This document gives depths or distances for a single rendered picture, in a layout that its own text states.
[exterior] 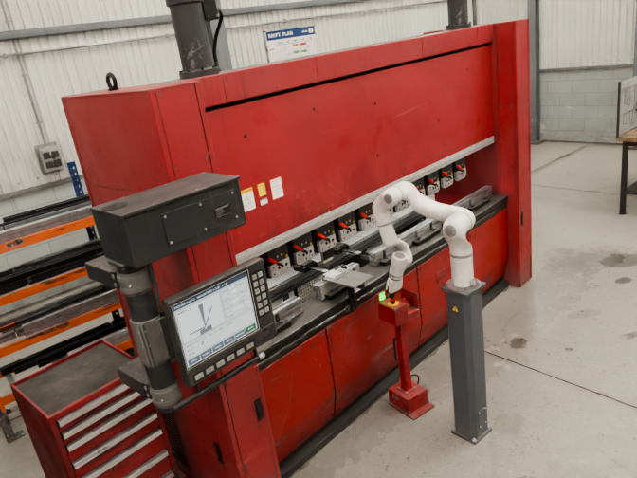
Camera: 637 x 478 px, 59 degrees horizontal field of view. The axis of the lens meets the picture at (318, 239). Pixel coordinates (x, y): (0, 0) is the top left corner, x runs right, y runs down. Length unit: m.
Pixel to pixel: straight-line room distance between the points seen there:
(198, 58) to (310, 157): 0.85
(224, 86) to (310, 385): 1.77
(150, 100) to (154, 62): 4.99
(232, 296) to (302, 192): 1.16
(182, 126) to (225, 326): 0.85
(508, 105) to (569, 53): 5.92
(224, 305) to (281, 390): 1.16
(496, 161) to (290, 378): 2.79
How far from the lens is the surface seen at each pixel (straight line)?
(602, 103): 10.70
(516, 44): 4.90
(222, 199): 2.14
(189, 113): 2.47
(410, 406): 3.86
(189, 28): 2.86
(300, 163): 3.19
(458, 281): 3.15
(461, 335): 3.28
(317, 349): 3.38
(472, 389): 3.46
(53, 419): 2.86
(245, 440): 3.05
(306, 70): 3.20
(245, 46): 8.05
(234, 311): 2.24
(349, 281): 3.38
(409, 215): 4.54
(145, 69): 7.32
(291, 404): 3.36
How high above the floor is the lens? 2.40
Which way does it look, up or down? 20 degrees down
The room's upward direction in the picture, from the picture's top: 9 degrees counter-clockwise
